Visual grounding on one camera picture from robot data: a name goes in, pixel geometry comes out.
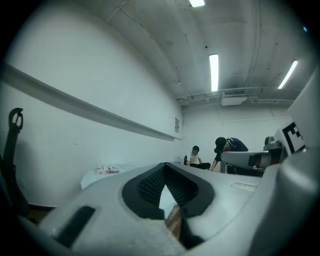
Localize grey ceiling pipes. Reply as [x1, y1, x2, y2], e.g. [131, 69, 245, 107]
[176, 86, 296, 106]

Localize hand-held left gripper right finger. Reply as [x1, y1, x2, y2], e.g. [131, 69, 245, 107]
[163, 161, 263, 251]

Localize black strap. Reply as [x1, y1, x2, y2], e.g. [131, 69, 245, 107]
[0, 107, 30, 219]

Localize grey wall trunking rail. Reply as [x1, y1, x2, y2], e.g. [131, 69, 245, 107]
[1, 63, 183, 142]

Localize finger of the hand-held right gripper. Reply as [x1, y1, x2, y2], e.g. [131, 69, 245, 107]
[221, 150, 270, 170]

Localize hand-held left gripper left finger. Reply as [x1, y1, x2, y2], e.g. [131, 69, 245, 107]
[39, 162, 186, 256]

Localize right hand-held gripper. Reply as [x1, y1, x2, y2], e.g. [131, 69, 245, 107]
[257, 67, 320, 168]

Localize red and white box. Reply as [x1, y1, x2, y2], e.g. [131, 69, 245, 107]
[95, 164, 122, 175]

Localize white ceiling air conditioner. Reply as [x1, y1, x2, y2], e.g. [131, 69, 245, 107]
[220, 89, 249, 107]

